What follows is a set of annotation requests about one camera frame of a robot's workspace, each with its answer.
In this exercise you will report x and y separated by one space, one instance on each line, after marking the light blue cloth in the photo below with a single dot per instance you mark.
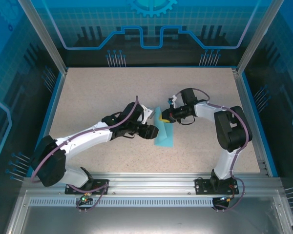
167 136

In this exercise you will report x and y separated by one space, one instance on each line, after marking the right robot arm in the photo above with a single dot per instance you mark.
232 131

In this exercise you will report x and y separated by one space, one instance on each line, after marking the grey metal platform sheet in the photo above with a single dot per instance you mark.
149 220

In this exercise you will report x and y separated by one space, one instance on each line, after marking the blue table edge strip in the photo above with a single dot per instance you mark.
48 122

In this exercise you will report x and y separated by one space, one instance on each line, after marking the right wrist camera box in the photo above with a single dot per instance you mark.
173 100

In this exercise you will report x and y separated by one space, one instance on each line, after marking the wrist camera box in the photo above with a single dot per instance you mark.
149 113
173 100

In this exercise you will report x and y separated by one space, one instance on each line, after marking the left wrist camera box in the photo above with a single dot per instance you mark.
149 113

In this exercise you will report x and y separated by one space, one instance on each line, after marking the aluminium mounting rail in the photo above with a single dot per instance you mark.
149 182

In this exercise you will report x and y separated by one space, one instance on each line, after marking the aluminium side rail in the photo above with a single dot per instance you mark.
247 109

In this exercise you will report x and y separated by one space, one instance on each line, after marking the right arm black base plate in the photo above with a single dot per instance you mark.
200 187

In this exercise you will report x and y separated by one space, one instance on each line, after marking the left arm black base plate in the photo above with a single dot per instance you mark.
70 190

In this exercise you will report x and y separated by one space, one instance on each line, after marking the aluminium frame post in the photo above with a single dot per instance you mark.
258 36
50 44

